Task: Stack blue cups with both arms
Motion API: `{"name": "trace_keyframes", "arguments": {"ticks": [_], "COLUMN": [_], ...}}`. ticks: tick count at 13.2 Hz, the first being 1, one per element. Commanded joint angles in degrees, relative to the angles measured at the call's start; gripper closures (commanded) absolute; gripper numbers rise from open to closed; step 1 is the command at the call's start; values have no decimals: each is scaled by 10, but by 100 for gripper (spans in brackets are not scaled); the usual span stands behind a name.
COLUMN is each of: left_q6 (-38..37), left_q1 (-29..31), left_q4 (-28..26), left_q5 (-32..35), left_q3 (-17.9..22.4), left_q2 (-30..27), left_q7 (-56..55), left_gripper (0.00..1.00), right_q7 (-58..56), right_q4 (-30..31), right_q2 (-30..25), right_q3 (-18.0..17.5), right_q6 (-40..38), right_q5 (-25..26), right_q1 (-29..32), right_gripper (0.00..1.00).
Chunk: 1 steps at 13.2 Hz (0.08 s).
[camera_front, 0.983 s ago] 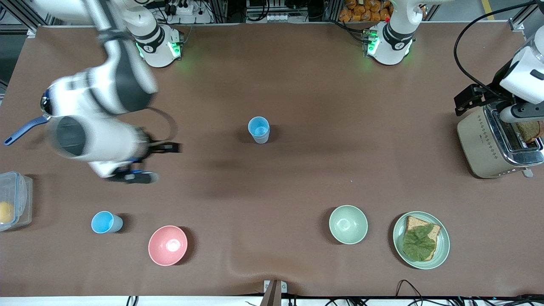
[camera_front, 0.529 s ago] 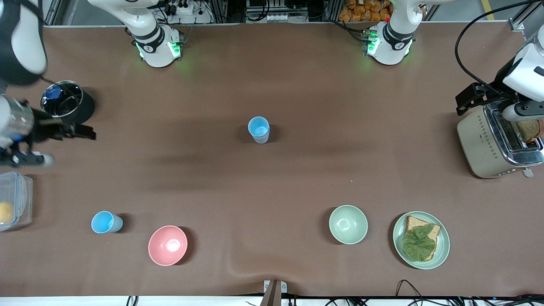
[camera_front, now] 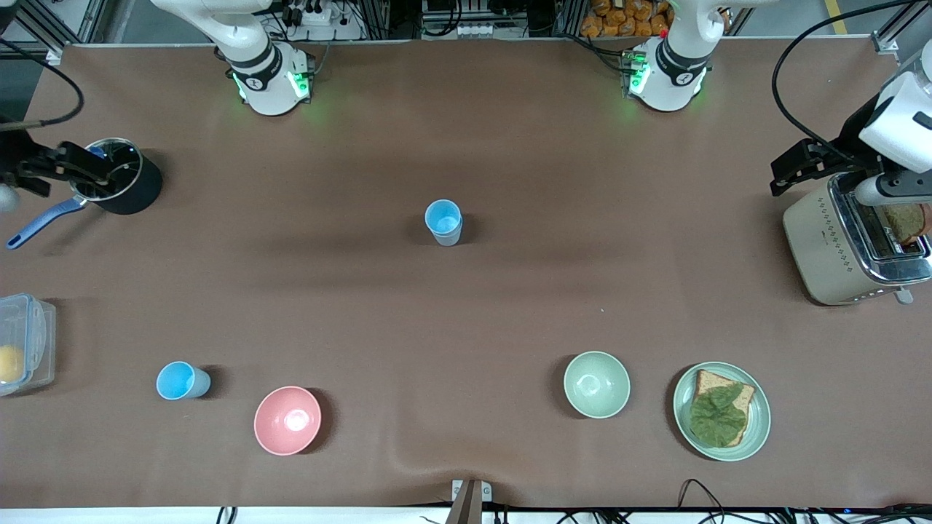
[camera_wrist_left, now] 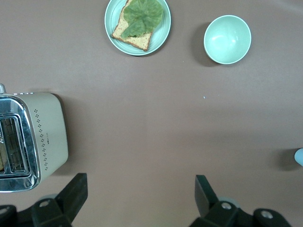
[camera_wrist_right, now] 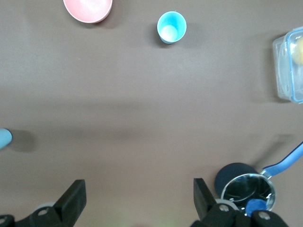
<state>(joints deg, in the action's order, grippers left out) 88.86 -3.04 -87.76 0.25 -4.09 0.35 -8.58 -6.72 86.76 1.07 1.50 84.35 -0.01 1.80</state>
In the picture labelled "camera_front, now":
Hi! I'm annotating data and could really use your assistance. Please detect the bag of orange buns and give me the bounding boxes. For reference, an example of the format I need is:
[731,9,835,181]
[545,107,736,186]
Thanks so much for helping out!
[580,0,674,39]

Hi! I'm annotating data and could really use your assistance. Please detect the black base cable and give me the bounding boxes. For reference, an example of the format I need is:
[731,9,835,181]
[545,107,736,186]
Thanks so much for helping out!
[574,33,628,72]

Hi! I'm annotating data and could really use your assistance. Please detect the aluminium frame post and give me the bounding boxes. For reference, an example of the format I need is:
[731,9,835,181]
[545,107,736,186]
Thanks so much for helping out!
[874,0,932,43]
[0,0,110,46]

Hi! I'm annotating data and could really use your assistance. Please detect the green bowl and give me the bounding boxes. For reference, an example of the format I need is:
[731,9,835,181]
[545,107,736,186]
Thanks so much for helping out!
[563,351,631,420]

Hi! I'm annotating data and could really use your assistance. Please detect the power strip with plugs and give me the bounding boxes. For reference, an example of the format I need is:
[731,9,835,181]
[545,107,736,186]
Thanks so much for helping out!
[280,0,337,27]

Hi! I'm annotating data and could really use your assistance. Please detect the metal table clamp bracket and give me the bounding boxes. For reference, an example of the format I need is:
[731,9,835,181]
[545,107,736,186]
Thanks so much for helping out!
[446,479,493,524]

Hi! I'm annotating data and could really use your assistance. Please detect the black looped floor cable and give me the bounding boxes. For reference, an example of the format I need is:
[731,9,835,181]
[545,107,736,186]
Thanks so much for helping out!
[679,478,731,524]

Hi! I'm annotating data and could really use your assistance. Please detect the beige and chrome toaster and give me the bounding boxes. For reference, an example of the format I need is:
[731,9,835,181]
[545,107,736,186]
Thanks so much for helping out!
[783,173,932,306]

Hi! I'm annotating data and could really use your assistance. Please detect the brown bread slice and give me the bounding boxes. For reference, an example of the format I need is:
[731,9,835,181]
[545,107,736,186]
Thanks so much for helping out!
[690,369,757,448]

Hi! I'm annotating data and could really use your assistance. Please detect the pink bowl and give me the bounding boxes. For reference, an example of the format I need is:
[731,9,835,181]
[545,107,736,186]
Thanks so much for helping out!
[253,386,322,457]

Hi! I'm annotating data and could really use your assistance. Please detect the glass pot lid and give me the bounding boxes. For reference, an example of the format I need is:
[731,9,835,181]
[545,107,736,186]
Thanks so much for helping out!
[69,137,143,202]

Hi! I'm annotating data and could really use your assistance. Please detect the orange fruit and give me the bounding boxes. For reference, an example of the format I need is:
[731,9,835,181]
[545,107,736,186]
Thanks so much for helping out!
[0,344,25,384]

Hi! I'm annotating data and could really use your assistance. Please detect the clear plastic container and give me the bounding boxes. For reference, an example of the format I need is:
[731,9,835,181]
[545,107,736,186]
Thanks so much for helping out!
[0,293,57,397]

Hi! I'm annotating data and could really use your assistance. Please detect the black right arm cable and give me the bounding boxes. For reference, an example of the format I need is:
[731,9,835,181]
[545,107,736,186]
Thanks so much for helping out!
[0,38,84,132]

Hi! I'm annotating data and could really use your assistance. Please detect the green plate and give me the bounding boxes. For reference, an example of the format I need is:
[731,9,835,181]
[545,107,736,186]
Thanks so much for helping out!
[672,361,772,462]

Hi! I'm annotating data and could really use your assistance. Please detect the brown table mat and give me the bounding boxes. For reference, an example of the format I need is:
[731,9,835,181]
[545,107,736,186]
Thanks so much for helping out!
[0,38,932,510]

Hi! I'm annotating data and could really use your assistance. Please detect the black pot with blue handle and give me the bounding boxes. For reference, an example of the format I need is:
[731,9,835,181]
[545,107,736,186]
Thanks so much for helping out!
[6,137,164,250]

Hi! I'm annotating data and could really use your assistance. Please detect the green lettuce leaf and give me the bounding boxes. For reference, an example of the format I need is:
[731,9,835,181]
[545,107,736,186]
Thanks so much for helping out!
[689,384,751,447]

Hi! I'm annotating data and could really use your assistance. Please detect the toast slice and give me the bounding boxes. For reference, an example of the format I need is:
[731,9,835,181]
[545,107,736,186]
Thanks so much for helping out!
[885,204,932,246]

